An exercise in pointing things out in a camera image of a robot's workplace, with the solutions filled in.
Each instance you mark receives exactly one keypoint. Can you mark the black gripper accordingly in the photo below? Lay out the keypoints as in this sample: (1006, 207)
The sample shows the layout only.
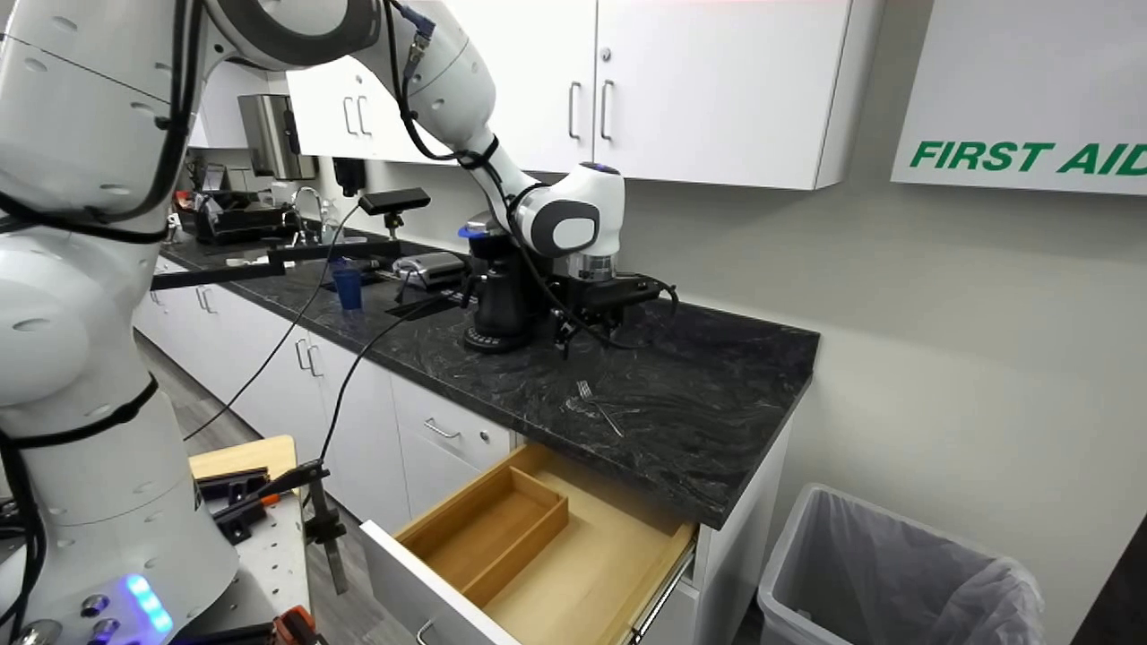
(607, 297)

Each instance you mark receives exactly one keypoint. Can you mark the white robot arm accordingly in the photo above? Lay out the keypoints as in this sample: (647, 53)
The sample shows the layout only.
(73, 119)

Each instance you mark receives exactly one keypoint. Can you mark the wooden drawer with white front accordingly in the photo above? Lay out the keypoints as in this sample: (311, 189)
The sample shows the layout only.
(587, 574)

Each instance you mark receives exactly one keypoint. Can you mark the black round countertop appliance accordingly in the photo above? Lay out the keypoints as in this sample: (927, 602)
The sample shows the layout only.
(500, 310)

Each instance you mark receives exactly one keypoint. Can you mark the black box device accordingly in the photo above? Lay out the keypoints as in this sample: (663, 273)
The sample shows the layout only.
(431, 280)

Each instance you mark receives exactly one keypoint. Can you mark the wooden organizer tray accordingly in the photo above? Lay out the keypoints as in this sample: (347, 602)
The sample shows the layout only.
(490, 532)

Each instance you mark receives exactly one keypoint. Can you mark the small blue object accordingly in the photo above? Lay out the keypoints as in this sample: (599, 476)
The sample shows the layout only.
(347, 288)

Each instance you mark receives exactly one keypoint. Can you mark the black boom bar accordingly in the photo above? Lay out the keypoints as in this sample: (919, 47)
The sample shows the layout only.
(273, 257)

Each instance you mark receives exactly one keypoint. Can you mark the black metal stand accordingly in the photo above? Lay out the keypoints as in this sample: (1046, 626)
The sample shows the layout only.
(327, 538)

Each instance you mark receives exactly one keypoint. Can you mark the light wooden block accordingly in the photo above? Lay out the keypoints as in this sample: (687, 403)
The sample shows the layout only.
(244, 457)

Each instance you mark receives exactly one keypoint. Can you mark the black and orange bar clamp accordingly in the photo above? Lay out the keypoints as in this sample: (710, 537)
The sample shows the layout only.
(257, 496)

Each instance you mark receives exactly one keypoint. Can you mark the grey trash bin clear bag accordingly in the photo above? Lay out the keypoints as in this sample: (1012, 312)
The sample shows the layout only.
(883, 574)

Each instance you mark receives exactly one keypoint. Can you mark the white first aid cabinet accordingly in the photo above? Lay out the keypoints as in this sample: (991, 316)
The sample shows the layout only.
(1026, 74)

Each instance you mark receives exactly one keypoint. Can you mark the black camera on stand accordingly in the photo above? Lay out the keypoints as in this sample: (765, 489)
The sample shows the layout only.
(396, 200)

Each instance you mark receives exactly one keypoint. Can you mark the white wall cabinets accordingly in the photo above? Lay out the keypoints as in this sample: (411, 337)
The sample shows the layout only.
(718, 84)

